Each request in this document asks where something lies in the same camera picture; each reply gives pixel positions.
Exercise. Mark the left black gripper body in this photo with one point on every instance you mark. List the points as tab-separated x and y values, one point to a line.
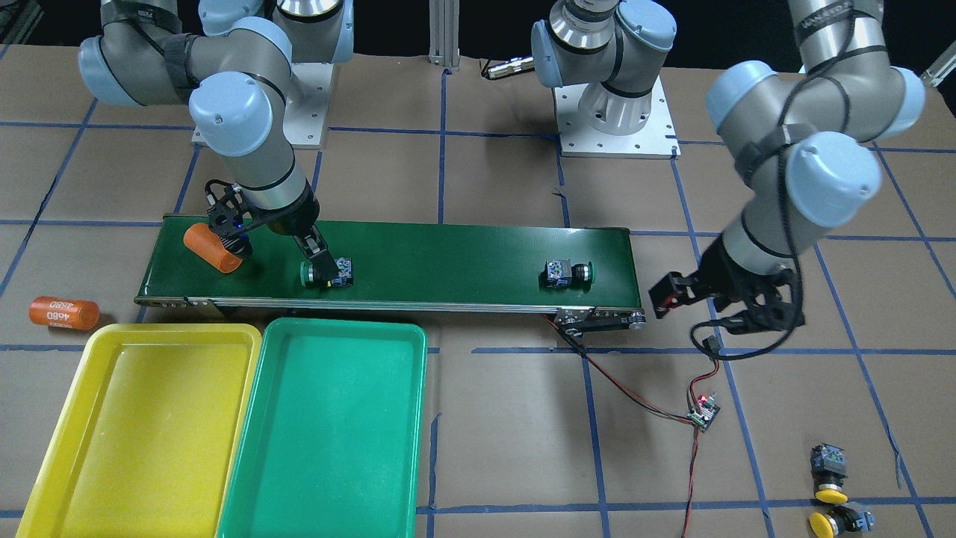
723	274

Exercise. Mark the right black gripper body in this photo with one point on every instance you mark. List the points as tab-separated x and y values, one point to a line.
296	219

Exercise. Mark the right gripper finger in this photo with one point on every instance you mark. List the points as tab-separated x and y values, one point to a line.
235	240
324	268

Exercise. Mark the green push button switch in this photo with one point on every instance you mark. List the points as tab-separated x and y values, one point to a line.
561	273
343	277

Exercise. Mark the plain orange cylinder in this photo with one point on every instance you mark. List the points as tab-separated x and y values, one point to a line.
209	250

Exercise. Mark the orange cylinder with 4680 print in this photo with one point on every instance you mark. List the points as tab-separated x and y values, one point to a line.
59	312

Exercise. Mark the yellow push button switch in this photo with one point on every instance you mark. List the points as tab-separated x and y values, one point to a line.
850	518
828	468

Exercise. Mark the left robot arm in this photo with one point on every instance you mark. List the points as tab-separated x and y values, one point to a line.
798	145

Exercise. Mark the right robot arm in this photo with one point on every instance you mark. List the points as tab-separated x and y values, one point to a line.
144	58

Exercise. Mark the black inline connector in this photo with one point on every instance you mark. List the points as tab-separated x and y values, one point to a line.
712	346

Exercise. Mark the green conveyor belt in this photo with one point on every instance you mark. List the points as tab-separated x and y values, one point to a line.
411	267

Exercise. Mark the small motor controller board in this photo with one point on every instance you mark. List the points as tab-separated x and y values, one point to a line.
703	412

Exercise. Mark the green plastic tray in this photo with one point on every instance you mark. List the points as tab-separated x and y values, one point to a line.
330	445

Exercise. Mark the yellow plastic tray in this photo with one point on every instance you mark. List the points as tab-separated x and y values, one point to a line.
145	443

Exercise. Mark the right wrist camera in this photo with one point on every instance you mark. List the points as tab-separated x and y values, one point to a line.
226	205

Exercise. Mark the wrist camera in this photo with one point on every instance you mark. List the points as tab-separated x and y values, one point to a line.
781	312
226	205

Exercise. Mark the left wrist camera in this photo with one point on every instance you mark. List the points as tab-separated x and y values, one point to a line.
781	312

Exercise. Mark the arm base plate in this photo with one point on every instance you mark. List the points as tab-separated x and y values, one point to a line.
595	123
299	112

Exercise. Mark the aluminium frame post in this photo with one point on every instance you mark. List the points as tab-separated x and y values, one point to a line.
444	19

